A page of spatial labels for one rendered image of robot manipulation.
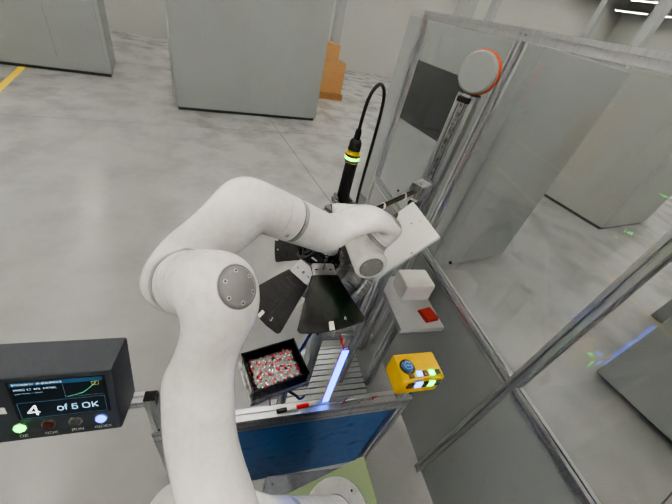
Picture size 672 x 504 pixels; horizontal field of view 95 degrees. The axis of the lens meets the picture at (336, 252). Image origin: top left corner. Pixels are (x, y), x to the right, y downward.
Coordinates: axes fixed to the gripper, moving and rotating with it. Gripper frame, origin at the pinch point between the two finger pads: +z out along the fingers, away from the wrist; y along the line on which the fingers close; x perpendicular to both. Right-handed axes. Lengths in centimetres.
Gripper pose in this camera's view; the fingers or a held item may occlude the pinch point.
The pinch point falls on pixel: (341, 200)
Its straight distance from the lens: 99.9
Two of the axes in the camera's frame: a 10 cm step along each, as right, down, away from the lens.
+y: 9.5, 0.2, 3.0
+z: -2.2, -6.5, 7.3
